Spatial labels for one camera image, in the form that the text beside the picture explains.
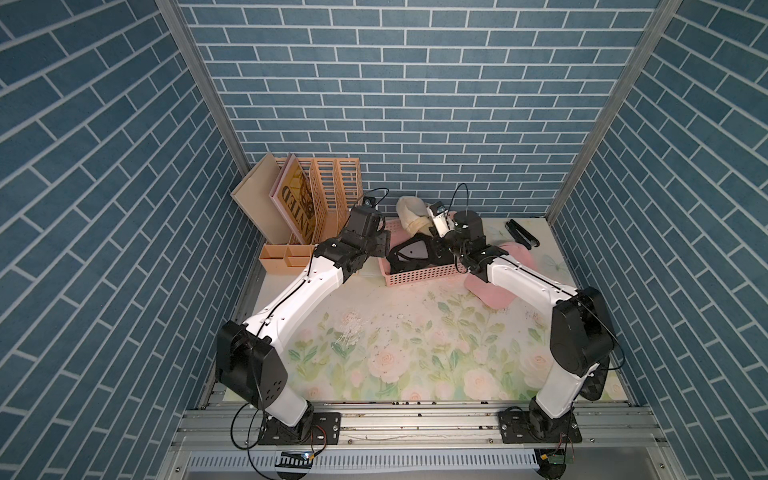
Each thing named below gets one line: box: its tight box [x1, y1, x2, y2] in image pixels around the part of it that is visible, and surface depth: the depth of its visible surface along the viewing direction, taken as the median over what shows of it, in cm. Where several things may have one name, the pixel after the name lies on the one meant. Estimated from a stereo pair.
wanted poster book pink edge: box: [268, 154, 315, 245], surface depth 98 cm
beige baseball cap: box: [396, 196, 435, 237], surface depth 91 cm
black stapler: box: [505, 219, 541, 251], surface depth 118 cm
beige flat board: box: [230, 153, 292, 245], surface depth 95 cm
